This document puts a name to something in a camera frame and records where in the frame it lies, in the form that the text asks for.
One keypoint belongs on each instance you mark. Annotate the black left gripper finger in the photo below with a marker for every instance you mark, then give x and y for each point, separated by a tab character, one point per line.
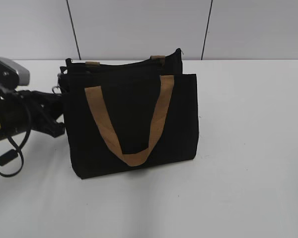
63	87
55	129

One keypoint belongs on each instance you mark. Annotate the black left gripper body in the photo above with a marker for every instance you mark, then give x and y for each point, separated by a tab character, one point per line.
34	109

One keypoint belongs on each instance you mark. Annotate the black tote bag tan handles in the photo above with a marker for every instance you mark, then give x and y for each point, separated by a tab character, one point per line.
132	116

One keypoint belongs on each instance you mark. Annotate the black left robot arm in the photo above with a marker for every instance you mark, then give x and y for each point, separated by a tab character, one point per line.
8	113

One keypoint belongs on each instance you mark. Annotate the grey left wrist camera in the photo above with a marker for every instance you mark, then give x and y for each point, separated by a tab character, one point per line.
12	74

